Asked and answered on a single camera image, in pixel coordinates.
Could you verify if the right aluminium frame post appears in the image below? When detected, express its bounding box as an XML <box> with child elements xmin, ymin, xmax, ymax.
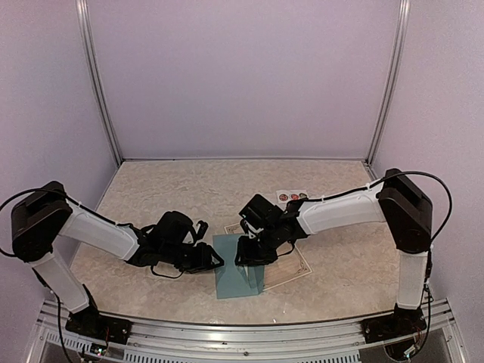
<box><xmin>365</xmin><ymin>0</ymin><xmax>411</xmax><ymax>169</ymax></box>

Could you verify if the aluminium frame post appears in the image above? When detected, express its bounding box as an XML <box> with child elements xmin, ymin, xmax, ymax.
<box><xmin>75</xmin><ymin>0</ymin><xmax>124</xmax><ymax>167</ymax></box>
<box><xmin>365</xmin><ymin>0</ymin><xmax>411</xmax><ymax>169</ymax></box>

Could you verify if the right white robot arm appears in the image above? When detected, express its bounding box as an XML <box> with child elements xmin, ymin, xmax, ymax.
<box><xmin>234</xmin><ymin>169</ymin><xmax>452</xmax><ymax>336</ymax></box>

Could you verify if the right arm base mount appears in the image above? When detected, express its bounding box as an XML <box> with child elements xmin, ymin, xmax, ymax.
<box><xmin>361</xmin><ymin>305</ymin><xmax>427</xmax><ymax>344</ymax></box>

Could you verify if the front aluminium rail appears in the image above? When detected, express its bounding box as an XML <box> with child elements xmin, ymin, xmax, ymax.
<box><xmin>27</xmin><ymin>299</ymin><xmax>470</xmax><ymax>362</ymax></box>

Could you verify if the ornate bordered letter sheet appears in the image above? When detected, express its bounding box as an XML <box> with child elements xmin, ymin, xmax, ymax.
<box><xmin>224</xmin><ymin>224</ymin><xmax>312</xmax><ymax>292</ymax></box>

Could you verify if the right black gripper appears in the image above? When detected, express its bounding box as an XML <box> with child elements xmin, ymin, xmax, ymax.
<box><xmin>234</xmin><ymin>225</ymin><xmax>281</xmax><ymax>265</ymax></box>

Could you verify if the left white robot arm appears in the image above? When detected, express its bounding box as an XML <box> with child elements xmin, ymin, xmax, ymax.
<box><xmin>1</xmin><ymin>181</ymin><xmax>225</xmax><ymax>337</ymax></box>

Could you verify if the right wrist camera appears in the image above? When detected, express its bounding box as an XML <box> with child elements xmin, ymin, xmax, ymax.
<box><xmin>239</xmin><ymin>194</ymin><xmax>283</xmax><ymax>230</ymax></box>

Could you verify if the left aluminium frame post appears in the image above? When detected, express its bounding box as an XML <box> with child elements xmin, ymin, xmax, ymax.
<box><xmin>75</xmin><ymin>0</ymin><xmax>124</xmax><ymax>167</ymax></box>

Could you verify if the teal paper envelope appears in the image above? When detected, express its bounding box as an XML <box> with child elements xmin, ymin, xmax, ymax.
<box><xmin>213</xmin><ymin>234</ymin><xmax>265</xmax><ymax>299</ymax></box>

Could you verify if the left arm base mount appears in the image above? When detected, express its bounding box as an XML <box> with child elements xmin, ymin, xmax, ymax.
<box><xmin>66</xmin><ymin>284</ymin><xmax>132</xmax><ymax>345</ymax></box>

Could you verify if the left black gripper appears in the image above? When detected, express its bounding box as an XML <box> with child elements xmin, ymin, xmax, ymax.
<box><xmin>161</xmin><ymin>242</ymin><xmax>225</xmax><ymax>274</ymax></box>

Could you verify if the wax seal sticker sheet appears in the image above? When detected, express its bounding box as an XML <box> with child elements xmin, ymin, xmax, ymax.
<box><xmin>276</xmin><ymin>190</ymin><xmax>308</xmax><ymax>203</ymax></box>

